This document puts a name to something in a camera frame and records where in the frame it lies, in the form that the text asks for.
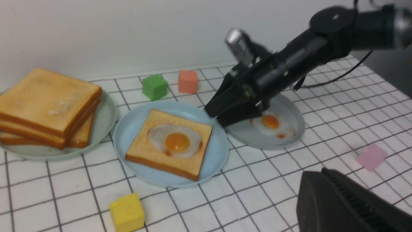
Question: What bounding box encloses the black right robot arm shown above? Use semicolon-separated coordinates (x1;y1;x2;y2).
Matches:
204;1;411;127

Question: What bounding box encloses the orange foam cube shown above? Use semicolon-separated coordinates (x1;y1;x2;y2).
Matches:
178;70;199;94

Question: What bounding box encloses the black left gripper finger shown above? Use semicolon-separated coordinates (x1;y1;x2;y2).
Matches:
296;168;412;232

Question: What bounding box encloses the fried egg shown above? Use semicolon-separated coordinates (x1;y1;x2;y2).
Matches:
147;124;203;159
251;111;296;139

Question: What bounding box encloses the green foam cube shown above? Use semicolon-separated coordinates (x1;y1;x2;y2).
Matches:
142;74;169;101

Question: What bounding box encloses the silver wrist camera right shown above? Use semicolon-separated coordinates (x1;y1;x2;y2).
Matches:
225;28;258;67

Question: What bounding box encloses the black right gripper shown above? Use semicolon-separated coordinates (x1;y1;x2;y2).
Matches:
204;42;322;128

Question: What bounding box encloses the upper stacked toast slice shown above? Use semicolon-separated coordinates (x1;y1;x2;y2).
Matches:
0;68;102;138

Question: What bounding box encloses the pale green plate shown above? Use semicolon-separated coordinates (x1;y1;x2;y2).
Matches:
1;91;117;162

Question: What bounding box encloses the lower stacked toast slice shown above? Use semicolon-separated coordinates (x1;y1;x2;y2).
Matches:
0;113;95;148

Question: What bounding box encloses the yellow foam cube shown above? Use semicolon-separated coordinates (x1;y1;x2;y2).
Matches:
109;193;145;232

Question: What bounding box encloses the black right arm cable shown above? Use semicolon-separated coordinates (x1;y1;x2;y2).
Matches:
293;50;374;91

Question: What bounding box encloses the pink foam cube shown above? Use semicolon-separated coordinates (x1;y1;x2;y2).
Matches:
355;143;388;172

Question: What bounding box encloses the stacked toast slice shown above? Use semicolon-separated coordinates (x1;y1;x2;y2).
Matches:
0;113;95;148
0;68;102;138

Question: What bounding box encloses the white checkered tablecloth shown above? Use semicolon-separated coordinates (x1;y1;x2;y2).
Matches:
1;65;411;232

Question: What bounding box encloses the light blue plate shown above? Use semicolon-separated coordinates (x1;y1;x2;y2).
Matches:
112;101;229;188

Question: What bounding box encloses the grey plate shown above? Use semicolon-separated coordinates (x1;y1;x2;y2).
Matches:
226;94;305;150

